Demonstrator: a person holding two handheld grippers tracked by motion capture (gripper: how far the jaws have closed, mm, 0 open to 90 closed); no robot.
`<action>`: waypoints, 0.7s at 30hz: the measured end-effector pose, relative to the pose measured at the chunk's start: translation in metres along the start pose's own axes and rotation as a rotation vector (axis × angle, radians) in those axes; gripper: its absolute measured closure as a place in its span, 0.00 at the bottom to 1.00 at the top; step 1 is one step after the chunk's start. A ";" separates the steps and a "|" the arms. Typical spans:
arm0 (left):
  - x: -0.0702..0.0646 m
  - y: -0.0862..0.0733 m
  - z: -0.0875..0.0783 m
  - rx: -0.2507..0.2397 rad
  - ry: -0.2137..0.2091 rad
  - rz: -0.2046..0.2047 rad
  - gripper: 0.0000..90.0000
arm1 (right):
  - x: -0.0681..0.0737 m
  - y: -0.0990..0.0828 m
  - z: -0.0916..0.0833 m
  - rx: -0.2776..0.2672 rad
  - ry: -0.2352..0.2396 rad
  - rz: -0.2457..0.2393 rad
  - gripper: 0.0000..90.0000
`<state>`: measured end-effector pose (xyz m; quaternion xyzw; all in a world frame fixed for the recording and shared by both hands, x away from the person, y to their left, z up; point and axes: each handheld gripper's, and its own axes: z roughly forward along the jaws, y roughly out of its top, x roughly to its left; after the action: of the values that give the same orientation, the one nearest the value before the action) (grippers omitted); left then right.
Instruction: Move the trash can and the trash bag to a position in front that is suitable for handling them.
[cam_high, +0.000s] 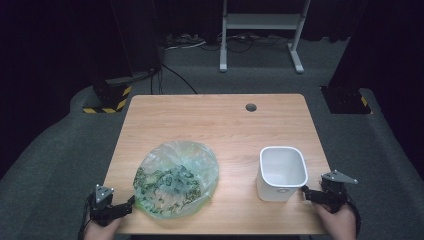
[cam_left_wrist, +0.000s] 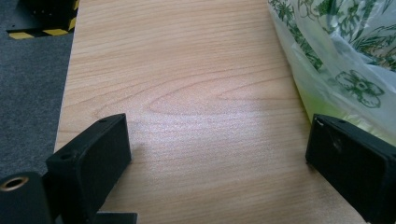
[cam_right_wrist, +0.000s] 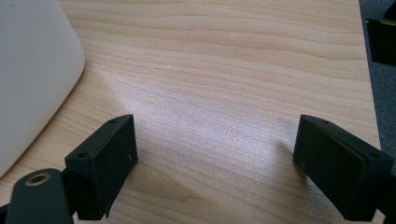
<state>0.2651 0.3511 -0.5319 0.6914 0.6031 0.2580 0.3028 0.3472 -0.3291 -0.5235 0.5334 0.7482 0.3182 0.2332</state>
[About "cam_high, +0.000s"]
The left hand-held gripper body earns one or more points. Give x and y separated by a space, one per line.
101 206

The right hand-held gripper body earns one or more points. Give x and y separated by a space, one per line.
335 191

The white plastic bin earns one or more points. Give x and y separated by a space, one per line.
282 170

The clear plastic bag of greens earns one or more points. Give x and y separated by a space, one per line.
176 180

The person's left hand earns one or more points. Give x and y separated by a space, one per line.
100 231

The person's right hand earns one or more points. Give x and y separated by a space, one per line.
336 223

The black base with yellow mark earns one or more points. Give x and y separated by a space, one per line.
346 100

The black yellow striped base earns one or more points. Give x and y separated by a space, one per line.
111 100

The black column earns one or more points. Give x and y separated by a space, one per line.
136 36

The white metal stand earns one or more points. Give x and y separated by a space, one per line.
263 21

